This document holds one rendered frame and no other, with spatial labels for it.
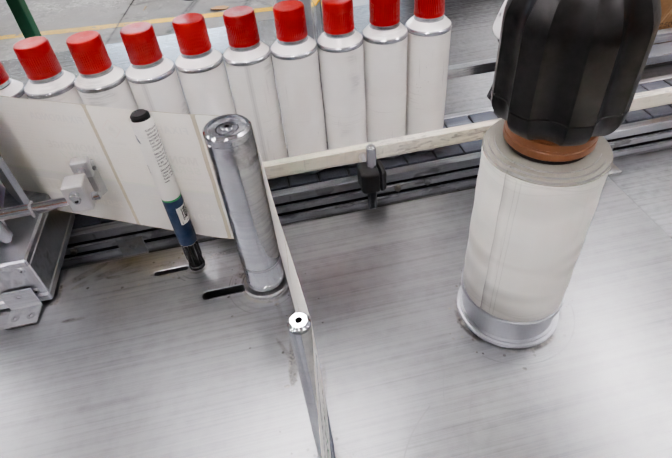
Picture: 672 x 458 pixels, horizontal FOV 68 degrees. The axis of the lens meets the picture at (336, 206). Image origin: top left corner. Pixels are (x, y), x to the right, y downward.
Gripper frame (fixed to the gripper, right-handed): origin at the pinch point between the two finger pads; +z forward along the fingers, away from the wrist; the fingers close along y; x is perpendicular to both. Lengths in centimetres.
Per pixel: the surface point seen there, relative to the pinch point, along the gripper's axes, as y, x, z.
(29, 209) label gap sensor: 13, -53, 12
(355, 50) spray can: 1.8, -22.2, -2.6
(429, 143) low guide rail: 4.0, -10.0, 6.9
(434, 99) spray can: 2.2, -10.8, 1.7
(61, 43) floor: -302, -104, 145
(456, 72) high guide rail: -3.1, -5.8, 0.2
